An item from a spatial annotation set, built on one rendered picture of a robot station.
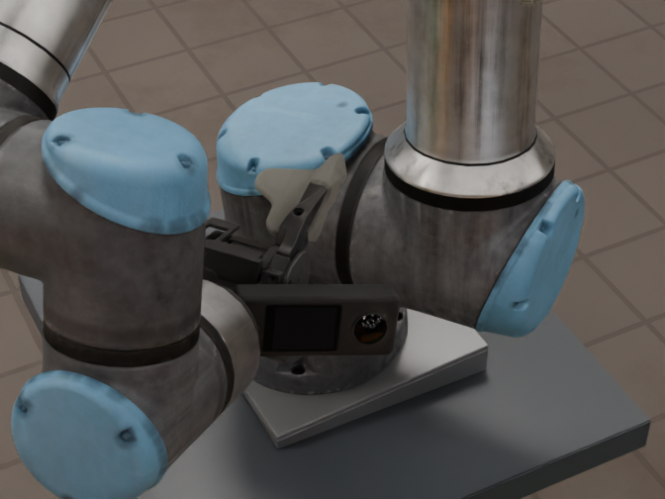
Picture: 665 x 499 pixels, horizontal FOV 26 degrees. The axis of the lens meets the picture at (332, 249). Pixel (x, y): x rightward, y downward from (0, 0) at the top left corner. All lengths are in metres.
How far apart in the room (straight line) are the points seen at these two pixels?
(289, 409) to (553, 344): 0.30
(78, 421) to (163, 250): 0.11
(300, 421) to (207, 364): 0.55
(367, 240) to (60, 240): 0.53
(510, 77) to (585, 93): 2.04
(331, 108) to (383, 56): 1.95
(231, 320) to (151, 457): 0.13
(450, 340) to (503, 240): 0.27
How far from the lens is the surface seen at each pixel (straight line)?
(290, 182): 1.07
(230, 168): 1.32
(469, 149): 1.21
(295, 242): 1.01
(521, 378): 1.50
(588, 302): 2.70
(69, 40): 0.90
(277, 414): 1.43
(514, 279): 1.23
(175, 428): 0.84
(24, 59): 0.88
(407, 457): 1.42
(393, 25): 3.41
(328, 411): 1.43
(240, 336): 0.92
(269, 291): 0.98
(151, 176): 0.77
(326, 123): 1.32
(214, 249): 1.01
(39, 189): 0.80
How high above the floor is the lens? 1.83
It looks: 41 degrees down
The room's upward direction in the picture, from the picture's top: straight up
